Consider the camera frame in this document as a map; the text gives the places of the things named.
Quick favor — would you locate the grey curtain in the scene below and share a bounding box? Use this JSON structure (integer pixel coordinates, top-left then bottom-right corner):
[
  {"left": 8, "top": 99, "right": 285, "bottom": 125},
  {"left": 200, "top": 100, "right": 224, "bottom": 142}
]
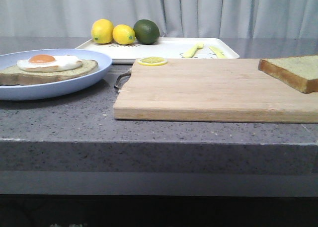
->
[{"left": 0, "top": 0, "right": 318, "bottom": 39}]

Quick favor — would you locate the light blue plate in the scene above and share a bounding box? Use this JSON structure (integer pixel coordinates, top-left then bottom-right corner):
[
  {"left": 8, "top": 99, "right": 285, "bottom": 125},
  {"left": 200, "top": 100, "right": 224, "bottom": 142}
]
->
[{"left": 0, "top": 49, "right": 112, "bottom": 101}]

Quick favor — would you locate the yellow lemon left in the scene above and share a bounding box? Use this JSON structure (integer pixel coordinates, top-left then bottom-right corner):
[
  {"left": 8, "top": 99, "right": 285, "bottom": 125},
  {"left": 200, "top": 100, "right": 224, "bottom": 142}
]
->
[{"left": 91, "top": 19, "right": 114, "bottom": 44}]

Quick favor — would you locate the fried egg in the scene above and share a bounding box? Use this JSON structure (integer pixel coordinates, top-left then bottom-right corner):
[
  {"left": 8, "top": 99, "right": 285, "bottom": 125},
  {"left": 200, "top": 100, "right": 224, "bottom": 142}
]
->
[{"left": 17, "top": 54, "right": 82, "bottom": 73}]

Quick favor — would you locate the wooden cutting board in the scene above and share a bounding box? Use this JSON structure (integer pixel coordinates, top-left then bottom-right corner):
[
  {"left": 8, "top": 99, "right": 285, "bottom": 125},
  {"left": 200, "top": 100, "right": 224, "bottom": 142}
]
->
[{"left": 113, "top": 59, "right": 318, "bottom": 123}]

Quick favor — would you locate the bread slice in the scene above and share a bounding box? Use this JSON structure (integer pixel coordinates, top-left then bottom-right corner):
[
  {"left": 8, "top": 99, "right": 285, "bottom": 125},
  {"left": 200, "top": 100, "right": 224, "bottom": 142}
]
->
[
  {"left": 258, "top": 55, "right": 318, "bottom": 93},
  {"left": 0, "top": 60, "right": 98, "bottom": 86}
]

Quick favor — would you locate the yellow lemon right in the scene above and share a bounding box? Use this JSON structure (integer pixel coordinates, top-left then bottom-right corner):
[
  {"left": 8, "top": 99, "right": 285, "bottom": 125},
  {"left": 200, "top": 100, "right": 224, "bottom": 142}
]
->
[{"left": 112, "top": 24, "right": 135, "bottom": 45}]

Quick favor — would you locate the metal board handle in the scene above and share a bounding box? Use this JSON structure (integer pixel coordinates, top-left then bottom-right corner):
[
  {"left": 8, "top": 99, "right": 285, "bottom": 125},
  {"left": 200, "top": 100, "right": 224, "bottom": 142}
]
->
[{"left": 114, "top": 69, "right": 132, "bottom": 93}]

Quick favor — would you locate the green lime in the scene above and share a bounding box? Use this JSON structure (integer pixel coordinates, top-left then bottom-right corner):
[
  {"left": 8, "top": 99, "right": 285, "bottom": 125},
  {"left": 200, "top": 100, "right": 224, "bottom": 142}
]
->
[{"left": 133, "top": 19, "right": 160, "bottom": 45}]

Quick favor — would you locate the yellow lemon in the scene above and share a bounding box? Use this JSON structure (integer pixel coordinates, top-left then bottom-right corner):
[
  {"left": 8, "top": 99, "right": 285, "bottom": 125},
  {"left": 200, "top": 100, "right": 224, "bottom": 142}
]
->
[
  {"left": 112, "top": 24, "right": 135, "bottom": 45},
  {"left": 91, "top": 19, "right": 114, "bottom": 44}
]

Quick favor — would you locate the yellow plastic knife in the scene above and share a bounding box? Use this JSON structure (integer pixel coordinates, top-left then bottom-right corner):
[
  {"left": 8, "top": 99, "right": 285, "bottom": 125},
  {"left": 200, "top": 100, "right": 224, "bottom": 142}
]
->
[{"left": 209, "top": 46, "right": 227, "bottom": 59}]

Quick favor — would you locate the lemon slice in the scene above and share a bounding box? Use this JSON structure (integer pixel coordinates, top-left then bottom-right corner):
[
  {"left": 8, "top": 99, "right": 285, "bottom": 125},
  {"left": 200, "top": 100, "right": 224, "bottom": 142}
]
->
[{"left": 137, "top": 57, "right": 167, "bottom": 66}]

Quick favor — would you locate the white bear tray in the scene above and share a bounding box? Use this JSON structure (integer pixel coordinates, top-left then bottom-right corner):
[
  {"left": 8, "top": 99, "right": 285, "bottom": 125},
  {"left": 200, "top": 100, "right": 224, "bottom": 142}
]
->
[{"left": 77, "top": 37, "right": 239, "bottom": 64}]

